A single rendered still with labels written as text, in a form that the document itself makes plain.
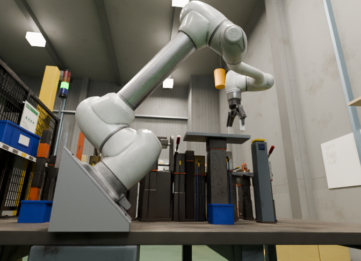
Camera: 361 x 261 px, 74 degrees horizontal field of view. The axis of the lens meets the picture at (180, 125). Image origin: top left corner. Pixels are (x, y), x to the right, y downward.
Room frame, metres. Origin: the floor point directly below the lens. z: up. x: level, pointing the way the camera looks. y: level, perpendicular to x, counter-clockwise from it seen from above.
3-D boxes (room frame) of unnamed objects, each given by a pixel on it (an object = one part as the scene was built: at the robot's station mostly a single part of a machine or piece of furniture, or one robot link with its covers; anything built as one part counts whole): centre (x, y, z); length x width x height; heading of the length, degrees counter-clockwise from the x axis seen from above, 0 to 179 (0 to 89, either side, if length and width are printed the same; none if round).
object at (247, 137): (1.35, -0.21, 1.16); 0.37 x 0.14 x 0.02; 97
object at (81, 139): (1.43, 0.61, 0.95); 0.03 x 0.01 x 0.50; 97
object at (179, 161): (1.45, 0.00, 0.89); 0.12 x 0.07 x 0.38; 7
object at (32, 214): (1.14, 0.63, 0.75); 0.11 x 0.10 x 0.09; 97
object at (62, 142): (1.57, 0.79, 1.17); 0.12 x 0.01 x 0.34; 7
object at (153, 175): (1.32, 0.16, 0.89); 0.09 x 0.08 x 0.38; 7
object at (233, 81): (1.37, -0.35, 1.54); 0.13 x 0.11 x 0.16; 77
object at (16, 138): (1.25, 0.92, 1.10); 0.30 x 0.17 x 0.13; 1
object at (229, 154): (1.52, -0.29, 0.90); 0.13 x 0.08 x 0.41; 7
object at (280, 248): (3.86, -1.69, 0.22); 1.26 x 0.83 x 0.44; 7
